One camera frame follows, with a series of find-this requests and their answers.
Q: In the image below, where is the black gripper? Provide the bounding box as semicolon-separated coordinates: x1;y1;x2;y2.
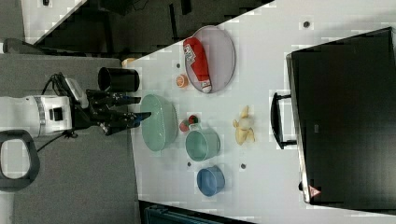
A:
72;90;151;131

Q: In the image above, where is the peeled plush banana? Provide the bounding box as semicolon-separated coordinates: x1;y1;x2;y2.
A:
233;106;255;146

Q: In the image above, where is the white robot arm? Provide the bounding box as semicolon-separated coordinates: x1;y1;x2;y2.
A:
1;91;151;192

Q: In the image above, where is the black toaster oven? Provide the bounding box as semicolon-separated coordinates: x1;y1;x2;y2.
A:
287;27;396;215

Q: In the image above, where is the black cylinder container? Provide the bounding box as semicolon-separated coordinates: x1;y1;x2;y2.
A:
98;67;140;92

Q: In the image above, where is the large green bowl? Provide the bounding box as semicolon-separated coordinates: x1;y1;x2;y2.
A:
140;94;177;152

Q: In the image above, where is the red green strawberry toy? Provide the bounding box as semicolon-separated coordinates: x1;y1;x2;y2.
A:
179;115;199;133

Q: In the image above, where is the small orange fruit toy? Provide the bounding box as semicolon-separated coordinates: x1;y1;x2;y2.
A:
177;74;189;88

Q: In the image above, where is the red plush ketchup bottle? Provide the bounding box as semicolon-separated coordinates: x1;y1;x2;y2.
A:
183;37;212;93

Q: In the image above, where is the blue cup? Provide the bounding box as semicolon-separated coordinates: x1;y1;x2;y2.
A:
196;165;225;197

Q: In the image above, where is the grey oval plate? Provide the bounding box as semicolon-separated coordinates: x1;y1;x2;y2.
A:
185;26;235;93

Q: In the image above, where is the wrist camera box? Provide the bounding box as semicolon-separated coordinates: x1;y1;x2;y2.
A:
65;78;89;108

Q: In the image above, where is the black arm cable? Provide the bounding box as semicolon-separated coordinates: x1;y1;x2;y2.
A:
36;73;78;153

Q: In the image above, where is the black oven door handle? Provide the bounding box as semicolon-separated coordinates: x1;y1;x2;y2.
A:
270;92;297;149

